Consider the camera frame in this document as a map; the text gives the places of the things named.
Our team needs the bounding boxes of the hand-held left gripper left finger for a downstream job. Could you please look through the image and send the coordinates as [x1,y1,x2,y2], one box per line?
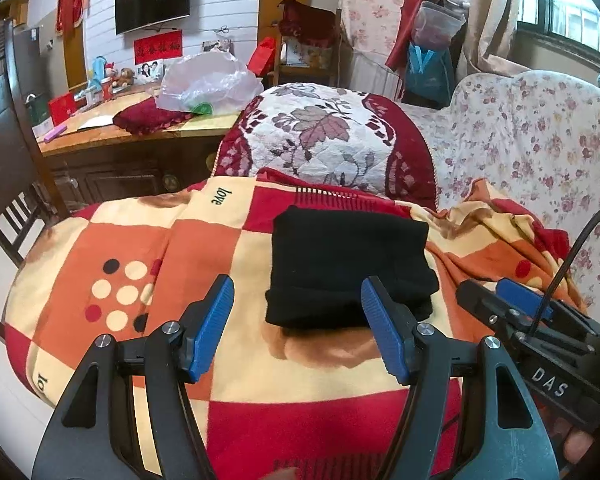
[31,274,235,480]

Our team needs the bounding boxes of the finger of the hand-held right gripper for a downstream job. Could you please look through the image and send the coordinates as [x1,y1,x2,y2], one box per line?
[455,281,591,356]
[496,278,600,341]

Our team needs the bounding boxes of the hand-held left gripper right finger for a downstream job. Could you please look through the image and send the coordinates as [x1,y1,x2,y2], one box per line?
[361,276,561,480]

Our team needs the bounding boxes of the black pants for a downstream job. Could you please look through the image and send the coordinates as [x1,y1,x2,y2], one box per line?
[265,205,439,330]

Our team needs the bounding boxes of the person's right hand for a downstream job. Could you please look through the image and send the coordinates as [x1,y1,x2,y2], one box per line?
[555,417,597,466]

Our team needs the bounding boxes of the checked red orange blanket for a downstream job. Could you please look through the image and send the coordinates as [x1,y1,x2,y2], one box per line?
[2,167,588,480]

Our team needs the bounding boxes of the floral covered sofa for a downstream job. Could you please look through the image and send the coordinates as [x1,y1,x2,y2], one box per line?
[400,70,600,321]

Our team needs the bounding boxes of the red floral quilted cover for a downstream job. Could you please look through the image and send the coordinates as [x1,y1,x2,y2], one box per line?
[214,81,438,211]

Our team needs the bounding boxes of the dark red cloth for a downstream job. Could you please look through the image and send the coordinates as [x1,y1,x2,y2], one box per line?
[113,99,193,136]

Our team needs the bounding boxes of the wooden desk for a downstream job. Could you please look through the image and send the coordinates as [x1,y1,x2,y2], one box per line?
[37,82,243,206]

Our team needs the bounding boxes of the white paper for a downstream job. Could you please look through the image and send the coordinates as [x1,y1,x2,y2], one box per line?
[77,115,115,131]

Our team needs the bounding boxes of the blue bag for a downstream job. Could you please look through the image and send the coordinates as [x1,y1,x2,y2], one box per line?
[405,42,456,108]

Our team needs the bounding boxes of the clear plastic bag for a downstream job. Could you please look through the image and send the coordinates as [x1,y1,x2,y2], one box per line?
[158,52,265,113]

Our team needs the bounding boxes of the red box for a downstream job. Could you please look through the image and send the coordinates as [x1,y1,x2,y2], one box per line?
[48,92,76,126]

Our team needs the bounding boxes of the red gift bag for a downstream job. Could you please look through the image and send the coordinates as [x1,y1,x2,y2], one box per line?
[247,36,277,78]

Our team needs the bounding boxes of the blue toy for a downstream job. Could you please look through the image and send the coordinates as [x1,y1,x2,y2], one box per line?
[87,56,108,103]

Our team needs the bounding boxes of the green box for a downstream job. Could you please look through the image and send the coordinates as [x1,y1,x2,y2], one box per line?
[27,95,48,126]

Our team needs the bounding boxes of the dark wooden chair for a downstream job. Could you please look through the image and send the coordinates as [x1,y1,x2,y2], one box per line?
[0,17,70,271]

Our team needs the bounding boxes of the light wooden chair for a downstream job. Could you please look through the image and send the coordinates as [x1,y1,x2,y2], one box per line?
[272,0,343,88]

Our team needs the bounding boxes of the clear plastic container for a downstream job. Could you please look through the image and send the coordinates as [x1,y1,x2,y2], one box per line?
[412,0,467,46]

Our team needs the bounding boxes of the beige curtain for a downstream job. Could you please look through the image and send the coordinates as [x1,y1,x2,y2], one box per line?
[455,0,523,78]

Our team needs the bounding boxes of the red hanging garment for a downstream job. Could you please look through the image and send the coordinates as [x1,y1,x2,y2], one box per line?
[385,0,431,68]

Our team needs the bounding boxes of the dark red chair cover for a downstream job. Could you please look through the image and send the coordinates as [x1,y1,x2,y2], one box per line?
[277,0,341,48]

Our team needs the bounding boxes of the floral cabinet cover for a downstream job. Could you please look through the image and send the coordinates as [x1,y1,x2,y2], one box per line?
[340,0,411,101]

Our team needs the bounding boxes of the thick black cable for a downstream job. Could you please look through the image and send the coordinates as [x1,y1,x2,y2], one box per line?
[527,202,600,338]

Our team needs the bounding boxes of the photo frame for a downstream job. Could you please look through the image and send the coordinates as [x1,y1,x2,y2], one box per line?
[136,59,165,85]

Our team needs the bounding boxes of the red wall banner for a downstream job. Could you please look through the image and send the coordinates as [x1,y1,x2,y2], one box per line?
[134,30,183,63]

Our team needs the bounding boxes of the wall television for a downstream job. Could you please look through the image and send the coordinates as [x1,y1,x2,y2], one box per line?
[114,0,193,36]

